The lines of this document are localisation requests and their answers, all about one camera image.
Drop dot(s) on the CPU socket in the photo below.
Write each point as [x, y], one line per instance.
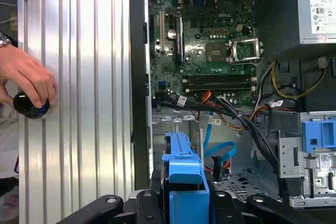
[215, 52]

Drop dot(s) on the grey power supply unit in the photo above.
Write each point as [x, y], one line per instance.
[317, 6]

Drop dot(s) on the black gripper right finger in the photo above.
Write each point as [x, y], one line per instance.
[223, 208]

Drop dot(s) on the green Dell motherboard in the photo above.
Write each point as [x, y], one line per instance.
[210, 24]

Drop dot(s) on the white expansion slot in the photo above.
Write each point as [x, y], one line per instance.
[162, 32]

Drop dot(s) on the black expansion slot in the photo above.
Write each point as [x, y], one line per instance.
[178, 40]

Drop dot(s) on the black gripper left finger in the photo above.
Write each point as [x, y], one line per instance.
[147, 208]

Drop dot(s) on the metal socket cover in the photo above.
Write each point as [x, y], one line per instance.
[244, 41]

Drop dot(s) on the person's bare hand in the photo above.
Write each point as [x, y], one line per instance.
[23, 74]

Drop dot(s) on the silver wristwatch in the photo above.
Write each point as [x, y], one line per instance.
[4, 40]

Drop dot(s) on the black RAM slot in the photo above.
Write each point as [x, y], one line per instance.
[218, 78]
[218, 86]

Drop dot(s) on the silver coin battery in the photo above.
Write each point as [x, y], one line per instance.
[171, 34]

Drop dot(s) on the blue plastic drive bracket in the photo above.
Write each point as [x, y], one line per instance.
[315, 136]

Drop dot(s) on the black open PC case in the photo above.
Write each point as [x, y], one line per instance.
[139, 77]

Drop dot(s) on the person's pale clothed trunk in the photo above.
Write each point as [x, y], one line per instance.
[8, 134]

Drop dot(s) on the hard disk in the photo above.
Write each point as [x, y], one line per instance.
[183, 171]

